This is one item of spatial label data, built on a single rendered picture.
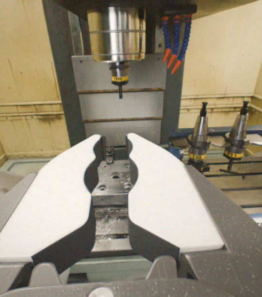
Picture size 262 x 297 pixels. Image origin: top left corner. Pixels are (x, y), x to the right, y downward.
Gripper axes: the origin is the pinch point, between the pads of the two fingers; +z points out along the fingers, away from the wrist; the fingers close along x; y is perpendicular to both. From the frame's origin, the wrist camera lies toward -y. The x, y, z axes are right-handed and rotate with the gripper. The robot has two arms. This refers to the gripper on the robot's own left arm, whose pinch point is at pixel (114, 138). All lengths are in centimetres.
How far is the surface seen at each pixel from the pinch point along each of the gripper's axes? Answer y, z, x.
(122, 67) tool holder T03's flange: 3, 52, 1
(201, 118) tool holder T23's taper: 14.4, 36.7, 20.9
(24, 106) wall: 40, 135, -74
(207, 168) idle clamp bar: 48, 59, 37
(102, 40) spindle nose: -4.0, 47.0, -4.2
